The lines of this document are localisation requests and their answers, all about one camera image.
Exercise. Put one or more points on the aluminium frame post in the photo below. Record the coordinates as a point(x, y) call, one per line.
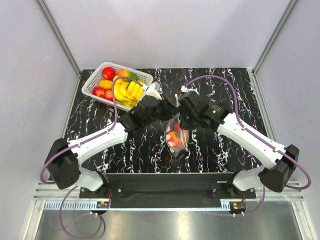
point(275, 34)
point(58, 35)

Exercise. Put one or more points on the left connector board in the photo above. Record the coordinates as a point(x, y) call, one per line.
point(103, 204)

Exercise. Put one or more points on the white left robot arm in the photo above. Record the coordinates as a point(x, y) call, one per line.
point(65, 158)

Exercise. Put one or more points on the small red apple middle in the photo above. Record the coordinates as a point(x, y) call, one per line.
point(108, 95)

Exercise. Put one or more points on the left aluminium frame post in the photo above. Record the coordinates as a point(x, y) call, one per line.
point(58, 35)

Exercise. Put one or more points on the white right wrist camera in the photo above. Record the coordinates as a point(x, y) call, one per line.
point(185, 89)

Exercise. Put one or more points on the connector board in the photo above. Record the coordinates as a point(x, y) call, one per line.
point(103, 204)
point(238, 205)

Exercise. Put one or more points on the green orange mango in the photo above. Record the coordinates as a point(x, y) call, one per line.
point(126, 73)

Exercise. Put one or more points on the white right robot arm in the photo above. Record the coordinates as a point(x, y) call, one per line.
point(277, 161)

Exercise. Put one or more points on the small red apple front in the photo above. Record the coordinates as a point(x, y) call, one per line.
point(98, 92)

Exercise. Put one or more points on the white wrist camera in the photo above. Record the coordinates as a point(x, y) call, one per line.
point(153, 91)
point(185, 89)

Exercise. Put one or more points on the right connector board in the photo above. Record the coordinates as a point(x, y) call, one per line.
point(238, 205)

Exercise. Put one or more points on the right aluminium frame post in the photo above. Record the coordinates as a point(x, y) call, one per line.
point(275, 34)

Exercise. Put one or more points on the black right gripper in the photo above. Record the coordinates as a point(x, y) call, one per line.
point(183, 124)

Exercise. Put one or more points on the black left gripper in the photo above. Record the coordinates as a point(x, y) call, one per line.
point(169, 109)

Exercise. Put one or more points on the yellow banana bunch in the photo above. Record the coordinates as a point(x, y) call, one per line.
point(127, 93)

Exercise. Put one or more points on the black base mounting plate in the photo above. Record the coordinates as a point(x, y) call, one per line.
point(168, 190)

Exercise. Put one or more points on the aluminium front rail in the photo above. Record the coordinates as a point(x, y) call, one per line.
point(69, 198)

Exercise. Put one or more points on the small red apple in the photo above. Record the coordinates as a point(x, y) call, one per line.
point(98, 92)
point(108, 95)

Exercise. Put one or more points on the red apple back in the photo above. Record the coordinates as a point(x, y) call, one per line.
point(108, 73)

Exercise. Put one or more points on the clear dotted zip top bag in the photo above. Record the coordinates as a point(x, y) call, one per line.
point(184, 136)

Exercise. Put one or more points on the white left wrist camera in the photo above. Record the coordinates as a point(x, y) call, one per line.
point(153, 91)

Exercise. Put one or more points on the white plastic fruit basket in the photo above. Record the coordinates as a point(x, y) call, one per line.
point(144, 80)

